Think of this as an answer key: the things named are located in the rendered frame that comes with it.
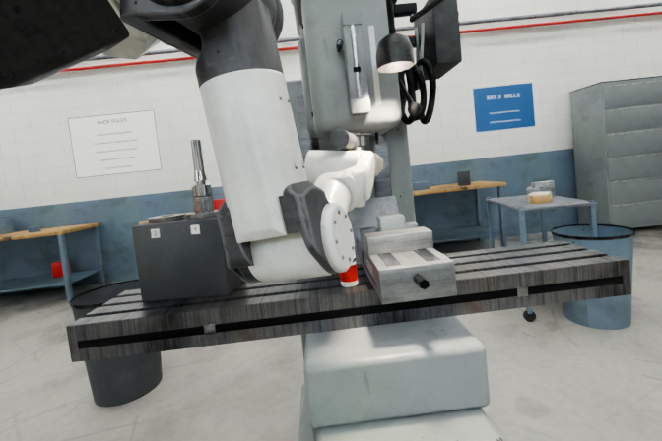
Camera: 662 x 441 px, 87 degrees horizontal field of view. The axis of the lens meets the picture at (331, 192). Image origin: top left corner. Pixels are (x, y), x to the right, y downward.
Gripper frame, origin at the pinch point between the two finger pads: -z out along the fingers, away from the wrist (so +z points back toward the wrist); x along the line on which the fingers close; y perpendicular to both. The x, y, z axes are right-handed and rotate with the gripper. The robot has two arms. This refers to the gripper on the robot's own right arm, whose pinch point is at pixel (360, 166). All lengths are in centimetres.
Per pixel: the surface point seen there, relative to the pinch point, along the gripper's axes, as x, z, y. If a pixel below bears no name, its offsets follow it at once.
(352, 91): -1.8, 12.5, -15.8
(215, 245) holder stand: 34.2, 12.9, 14.8
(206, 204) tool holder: 37.6, 9.0, 5.1
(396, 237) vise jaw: -7.6, 7.0, 16.8
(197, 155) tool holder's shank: 38.7, 8.3, -7.2
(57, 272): 455, -276, 95
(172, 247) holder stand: 44.6, 14.3, 14.4
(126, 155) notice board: 375, -335, -52
